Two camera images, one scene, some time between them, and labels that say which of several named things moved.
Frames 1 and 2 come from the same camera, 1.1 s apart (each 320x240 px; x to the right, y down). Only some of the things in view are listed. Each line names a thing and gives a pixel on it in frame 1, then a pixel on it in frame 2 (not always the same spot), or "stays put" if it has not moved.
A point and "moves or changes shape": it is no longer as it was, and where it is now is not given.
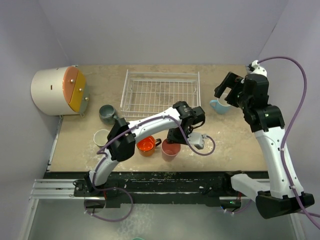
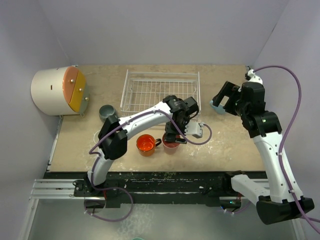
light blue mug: x=220 y=108 stays put
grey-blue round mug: x=106 y=114 stays put
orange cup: x=146 y=145 stays put
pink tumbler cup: x=170 y=150 moves or changes shape
